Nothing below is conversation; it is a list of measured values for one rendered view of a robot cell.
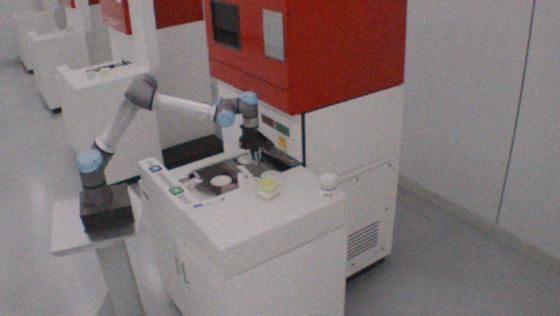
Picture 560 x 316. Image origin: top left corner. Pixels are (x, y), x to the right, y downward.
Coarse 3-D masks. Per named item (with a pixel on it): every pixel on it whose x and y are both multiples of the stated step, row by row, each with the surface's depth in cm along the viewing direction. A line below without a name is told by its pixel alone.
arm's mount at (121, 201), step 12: (120, 192) 226; (108, 204) 216; (120, 204) 216; (84, 216) 208; (96, 216) 211; (108, 216) 213; (120, 216) 215; (132, 216) 221; (84, 228) 213; (96, 228) 213
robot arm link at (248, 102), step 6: (240, 96) 217; (246, 96) 215; (252, 96) 215; (240, 102) 216; (246, 102) 215; (252, 102) 216; (240, 108) 217; (246, 108) 217; (252, 108) 217; (246, 114) 218; (252, 114) 218; (258, 114) 222
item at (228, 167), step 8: (232, 160) 253; (264, 160) 251; (200, 168) 246; (208, 168) 246; (216, 168) 246; (224, 168) 246; (232, 168) 245; (248, 168) 244; (256, 168) 244; (264, 168) 244; (272, 168) 243; (200, 176) 239; (208, 176) 239; (232, 176) 238; (256, 176) 237; (208, 184) 233; (232, 184) 231; (224, 192) 225
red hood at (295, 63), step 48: (240, 0) 225; (288, 0) 195; (336, 0) 209; (384, 0) 225; (240, 48) 238; (288, 48) 204; (336, 48) 218; (384, 48) 236; (288, 96) 215; (336, 96) 229
